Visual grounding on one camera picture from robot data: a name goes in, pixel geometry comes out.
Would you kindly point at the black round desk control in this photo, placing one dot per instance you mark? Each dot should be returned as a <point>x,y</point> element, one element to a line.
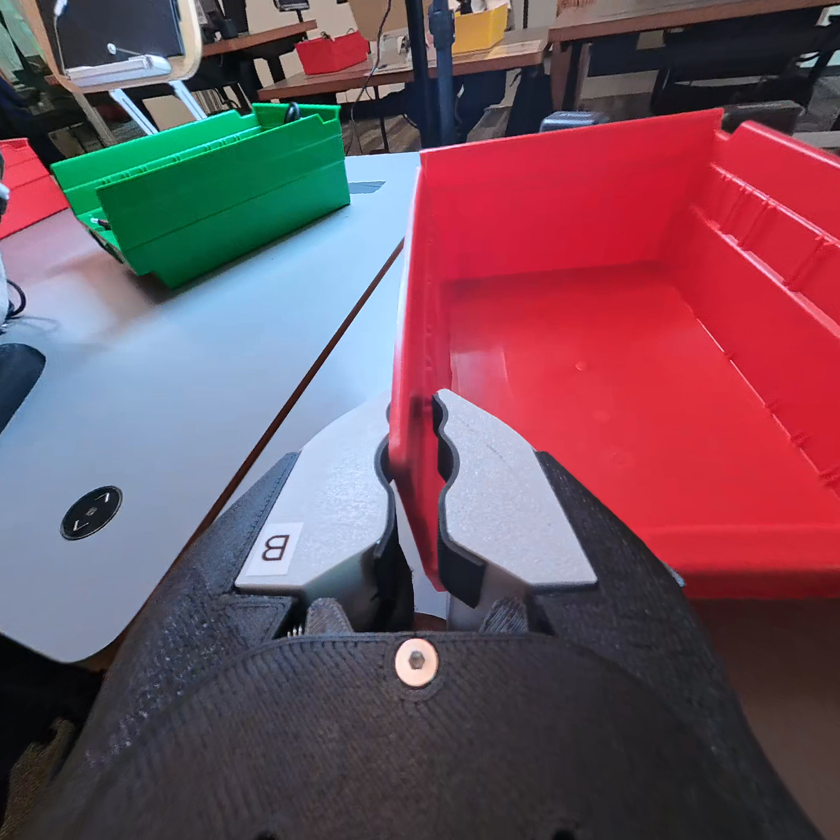
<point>90,513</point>

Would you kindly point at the dark board with wooden frame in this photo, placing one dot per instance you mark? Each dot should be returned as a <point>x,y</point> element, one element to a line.
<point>111,26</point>

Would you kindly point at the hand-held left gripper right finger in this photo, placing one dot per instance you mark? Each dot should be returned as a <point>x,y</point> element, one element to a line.
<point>512,512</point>

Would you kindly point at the green plastic bin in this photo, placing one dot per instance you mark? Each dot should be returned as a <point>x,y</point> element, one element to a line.
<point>229,216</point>

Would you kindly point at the small red plastic bin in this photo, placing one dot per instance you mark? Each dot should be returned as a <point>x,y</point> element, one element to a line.
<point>331,54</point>

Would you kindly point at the black tripod stand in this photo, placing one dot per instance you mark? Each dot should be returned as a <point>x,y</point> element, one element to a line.
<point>443,79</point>

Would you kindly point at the wooden table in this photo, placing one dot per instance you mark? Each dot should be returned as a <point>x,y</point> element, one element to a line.
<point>262,36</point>
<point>315,84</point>
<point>689,14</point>

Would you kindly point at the yellow plastic bin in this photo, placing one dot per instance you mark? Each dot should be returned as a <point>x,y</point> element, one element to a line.
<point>479,33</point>

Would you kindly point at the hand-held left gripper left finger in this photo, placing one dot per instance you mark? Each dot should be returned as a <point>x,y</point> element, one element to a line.
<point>315,525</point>

